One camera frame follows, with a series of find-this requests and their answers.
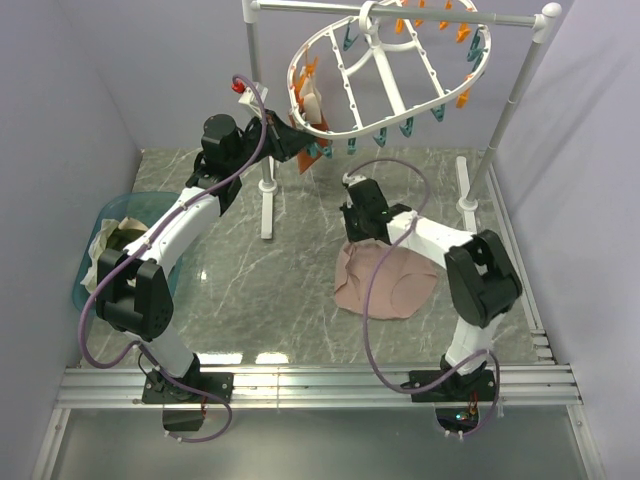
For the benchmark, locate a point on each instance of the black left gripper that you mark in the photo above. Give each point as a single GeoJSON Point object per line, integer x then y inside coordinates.
{"type": "Point", "coordinates": [285, 140]}

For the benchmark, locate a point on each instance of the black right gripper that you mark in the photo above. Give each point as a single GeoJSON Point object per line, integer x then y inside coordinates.
{"type": "Point", "coordinates": [351, 233]}

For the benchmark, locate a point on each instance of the pink underwear white waistband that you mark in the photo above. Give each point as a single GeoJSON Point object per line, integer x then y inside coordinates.
{"type": "Point", "coordinates": [397, 281]}

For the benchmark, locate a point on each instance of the white oval clip hanger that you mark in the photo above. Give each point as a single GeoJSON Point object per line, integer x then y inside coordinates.
{"type": "Point", "coordinates": [306, 110]}

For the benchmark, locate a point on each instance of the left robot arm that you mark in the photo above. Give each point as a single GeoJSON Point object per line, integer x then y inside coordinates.
{"type": "Point", "coordinates": [133, 294]}

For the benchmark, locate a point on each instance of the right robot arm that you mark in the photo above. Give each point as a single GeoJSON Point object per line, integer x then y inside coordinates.
{"type": "Point", "coordinates": [482, 280]}

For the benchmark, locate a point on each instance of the white rack foot left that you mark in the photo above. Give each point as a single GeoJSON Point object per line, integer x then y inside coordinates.
{"type": "Point", "coordinates": [268, 188]}

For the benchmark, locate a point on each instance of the white rack foot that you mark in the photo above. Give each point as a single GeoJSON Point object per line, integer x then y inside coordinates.
{"type": "Point", "coordinates": [268, 188]}
{"type": "Point", "coordinates": [467, 204]}

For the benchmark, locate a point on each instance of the white rack foot right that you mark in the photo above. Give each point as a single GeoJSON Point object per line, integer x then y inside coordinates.
{"type": "Point", "coordinates": [467, 204]}

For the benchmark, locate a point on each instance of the teal plastic basket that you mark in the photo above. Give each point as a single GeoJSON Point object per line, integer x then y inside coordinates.
{"type": "Point", "coordinates": [147, 207]}

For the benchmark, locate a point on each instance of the pile of clothes in basket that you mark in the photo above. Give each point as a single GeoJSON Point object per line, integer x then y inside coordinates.
{"type": "Point", "coordinates": [112, 234]}

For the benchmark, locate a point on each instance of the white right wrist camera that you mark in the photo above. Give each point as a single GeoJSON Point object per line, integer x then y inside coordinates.
{"type": "Point", "coordinates": [349, 180]}

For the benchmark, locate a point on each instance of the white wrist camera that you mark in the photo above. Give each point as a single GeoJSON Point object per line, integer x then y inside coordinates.
{"type": "Point", "coordinates": [248, 97]}
{"type": "Point", "coordinates": [349, 180]}

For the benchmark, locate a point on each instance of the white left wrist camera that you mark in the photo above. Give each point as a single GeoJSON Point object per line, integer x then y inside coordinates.
{"type": "Point", "coordinates": [248, 97]}

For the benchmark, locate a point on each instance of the aluminium rail front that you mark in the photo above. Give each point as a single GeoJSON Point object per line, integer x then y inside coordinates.
{"type": "Point", "coordinates": [315, 387]}

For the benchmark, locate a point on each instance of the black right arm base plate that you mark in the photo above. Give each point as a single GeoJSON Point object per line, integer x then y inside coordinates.
{"type": "Point", "coordinates": [456, 389]}

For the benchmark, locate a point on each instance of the silver clothes rack frame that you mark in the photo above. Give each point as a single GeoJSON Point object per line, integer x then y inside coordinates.
{"type": "Point", "coordinates": [388, 12]}

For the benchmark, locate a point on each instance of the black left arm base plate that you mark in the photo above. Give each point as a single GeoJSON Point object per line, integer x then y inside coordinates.
{"type": "Point", "coordinates": [209, 387]}

